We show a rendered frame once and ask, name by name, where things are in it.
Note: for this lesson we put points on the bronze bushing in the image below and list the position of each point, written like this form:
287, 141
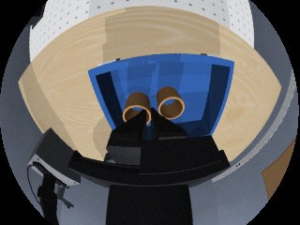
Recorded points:
172, 110
137, 99

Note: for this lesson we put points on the blue crate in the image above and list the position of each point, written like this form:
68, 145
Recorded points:
203, 85

